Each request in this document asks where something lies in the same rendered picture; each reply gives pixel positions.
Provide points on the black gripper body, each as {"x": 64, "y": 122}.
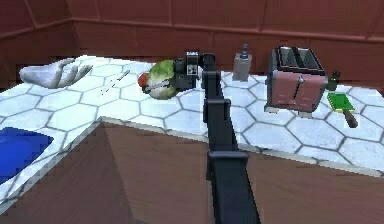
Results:
{"x": 180, "y": 79}

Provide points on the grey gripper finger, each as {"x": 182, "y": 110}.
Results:
{"x": 159, "y": 86}

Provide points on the green lettuce head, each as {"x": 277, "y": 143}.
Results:
{"x": 160, "y": 74}

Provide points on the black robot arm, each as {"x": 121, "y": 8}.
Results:
{"x": 226, "y": 173}

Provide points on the red tomato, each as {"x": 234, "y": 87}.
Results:
{"x": 142, "y": 80}

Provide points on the thin silver fork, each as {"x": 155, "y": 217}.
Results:
{"x": 116, "y": 81}

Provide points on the grey soap bottle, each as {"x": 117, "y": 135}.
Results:
{"x": 242, "y": 68}

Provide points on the brown kitchen counter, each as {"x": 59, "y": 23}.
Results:
{"x": 156, "y": 180}

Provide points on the pink and black toaster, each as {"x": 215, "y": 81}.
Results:
{"x": 295, "y": 88}

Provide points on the dark green pepper shaker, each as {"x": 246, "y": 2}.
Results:
{"x": 333, "y": 81}

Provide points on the blue sink basin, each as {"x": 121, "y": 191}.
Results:
{"x": 18, "y": 151}

